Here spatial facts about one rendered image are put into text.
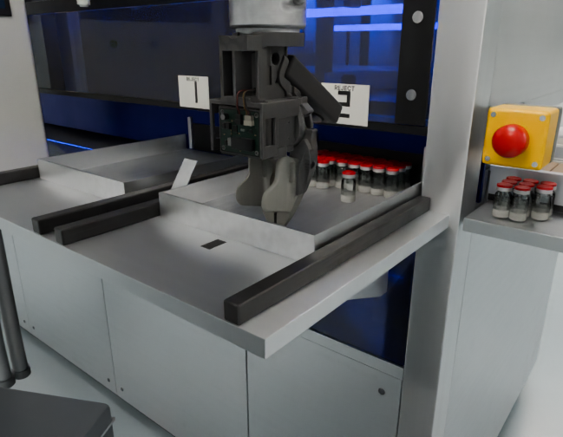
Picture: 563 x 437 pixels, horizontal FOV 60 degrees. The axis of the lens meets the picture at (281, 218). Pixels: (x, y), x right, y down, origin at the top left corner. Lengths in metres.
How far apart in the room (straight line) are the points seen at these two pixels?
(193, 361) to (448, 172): 0.80
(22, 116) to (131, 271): 0.90
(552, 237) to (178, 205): 0.48
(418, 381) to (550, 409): 1.07
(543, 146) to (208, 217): 0.42
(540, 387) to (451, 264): 1.28
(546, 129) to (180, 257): 0.45
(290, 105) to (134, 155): 0.63
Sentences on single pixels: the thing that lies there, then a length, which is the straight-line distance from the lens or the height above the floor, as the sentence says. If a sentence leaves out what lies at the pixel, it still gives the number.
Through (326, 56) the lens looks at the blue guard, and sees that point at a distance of 0.79.
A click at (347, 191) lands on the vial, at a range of 0.74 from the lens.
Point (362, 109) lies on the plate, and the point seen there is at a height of 1.01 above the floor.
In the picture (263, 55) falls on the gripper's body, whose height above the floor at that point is 1.09.
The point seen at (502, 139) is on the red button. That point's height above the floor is 1.00.
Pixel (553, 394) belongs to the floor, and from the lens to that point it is 1.98.
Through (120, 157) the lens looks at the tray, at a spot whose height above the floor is 0.89.
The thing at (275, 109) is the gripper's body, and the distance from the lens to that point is 0.48.
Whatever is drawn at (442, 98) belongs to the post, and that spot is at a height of 1.04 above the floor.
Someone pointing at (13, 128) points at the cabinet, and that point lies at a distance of 1.38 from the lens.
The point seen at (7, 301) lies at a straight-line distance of 1.58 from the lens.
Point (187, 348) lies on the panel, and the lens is 1.26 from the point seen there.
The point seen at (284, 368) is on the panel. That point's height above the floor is 0.49.
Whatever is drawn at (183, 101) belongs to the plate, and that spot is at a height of 1.00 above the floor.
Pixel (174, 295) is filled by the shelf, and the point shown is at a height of 0.88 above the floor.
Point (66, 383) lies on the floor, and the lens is 1.95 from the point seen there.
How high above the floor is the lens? 1.10
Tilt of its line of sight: 19 degrees down
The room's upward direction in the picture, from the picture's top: straight up
